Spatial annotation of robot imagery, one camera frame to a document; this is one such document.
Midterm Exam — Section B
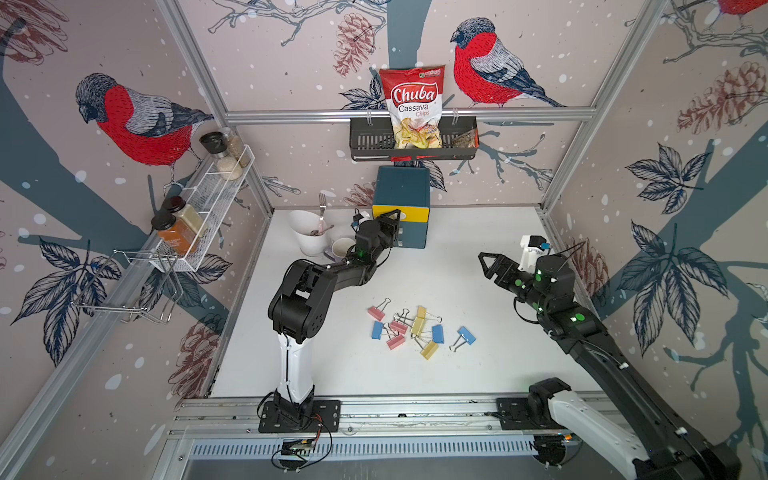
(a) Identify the white wire spice shelf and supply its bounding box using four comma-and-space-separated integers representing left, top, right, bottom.
150, 147, 255, 272

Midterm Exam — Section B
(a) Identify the purple mug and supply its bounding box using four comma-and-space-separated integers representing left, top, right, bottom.
323, 237, 356, 262

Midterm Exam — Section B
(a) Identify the small clear spice jar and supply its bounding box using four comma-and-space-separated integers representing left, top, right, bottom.
222, 127, 249, 167

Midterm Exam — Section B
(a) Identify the yellow binder clip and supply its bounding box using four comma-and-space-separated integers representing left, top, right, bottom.
411, 306, 443, 337
413, 336, 440, 360

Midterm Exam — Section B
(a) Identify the beige spice jar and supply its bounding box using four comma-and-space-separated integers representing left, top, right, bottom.
162, 195, 206, 235

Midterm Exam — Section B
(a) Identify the wire rack hanger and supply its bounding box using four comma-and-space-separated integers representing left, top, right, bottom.
70, 249, 184, 325

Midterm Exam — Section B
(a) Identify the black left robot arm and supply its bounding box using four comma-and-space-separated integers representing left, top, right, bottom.
267, 209, 402, 427

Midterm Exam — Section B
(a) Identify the yellow binder clip lower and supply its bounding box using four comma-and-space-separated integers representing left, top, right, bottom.
413, 336, 440, 360

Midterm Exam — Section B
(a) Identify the teal drawer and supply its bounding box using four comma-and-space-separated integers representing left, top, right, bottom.
398, 222, 429, 242

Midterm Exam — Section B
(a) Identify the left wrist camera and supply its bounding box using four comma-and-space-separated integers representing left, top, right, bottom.
350, 209, 371, 233

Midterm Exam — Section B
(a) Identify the black lid spice jar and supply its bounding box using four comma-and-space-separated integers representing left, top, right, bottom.
199, 131, 243, 181

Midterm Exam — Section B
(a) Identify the teal drawer cabinet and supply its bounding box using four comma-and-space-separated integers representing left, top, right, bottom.
372, 166, 431, 249

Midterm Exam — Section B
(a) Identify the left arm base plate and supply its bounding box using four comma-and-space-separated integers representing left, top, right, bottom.
258, 398, 342, 434

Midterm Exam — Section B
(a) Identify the yellow binder clip upper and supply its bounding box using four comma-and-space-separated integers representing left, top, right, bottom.
411, 306, 443, 337

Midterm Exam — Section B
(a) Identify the white utensil cup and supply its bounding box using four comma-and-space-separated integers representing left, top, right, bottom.
288, 210, 329, 257

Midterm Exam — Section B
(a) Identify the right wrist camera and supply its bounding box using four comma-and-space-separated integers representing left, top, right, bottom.
518, 235, 551, 273

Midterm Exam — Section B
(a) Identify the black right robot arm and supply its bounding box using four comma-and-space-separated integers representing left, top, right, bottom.
478, 252, 742, 479

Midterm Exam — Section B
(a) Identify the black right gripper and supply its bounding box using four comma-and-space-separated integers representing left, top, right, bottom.
477, 251, 550, 316

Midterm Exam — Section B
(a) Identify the red Chuba cassava chips bag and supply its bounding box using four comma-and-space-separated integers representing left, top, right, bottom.
379, 66, 445, 149

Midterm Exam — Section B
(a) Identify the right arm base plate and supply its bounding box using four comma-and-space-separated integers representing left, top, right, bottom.
494, 396, 566, 430

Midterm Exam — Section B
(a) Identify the black wire wall basket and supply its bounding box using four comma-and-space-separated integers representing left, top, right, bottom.
349, 117, 479, 162

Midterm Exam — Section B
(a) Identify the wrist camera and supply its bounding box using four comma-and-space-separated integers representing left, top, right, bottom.
350, 209, 371, 233
518, 235, 551, 273

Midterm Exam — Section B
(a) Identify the metal fork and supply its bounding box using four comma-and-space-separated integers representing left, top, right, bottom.
317, 193, 328, 235

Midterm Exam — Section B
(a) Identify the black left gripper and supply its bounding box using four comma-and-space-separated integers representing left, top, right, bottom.
370, 209, 399, 264

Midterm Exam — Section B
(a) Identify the orange spice jar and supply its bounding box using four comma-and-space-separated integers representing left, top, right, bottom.
151, 210, 197, 256

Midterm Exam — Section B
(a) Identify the blue binder clip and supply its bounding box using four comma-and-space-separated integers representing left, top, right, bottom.
371, 321, 384, 340
431, 324, 445, 345
449, 326, 476, 352

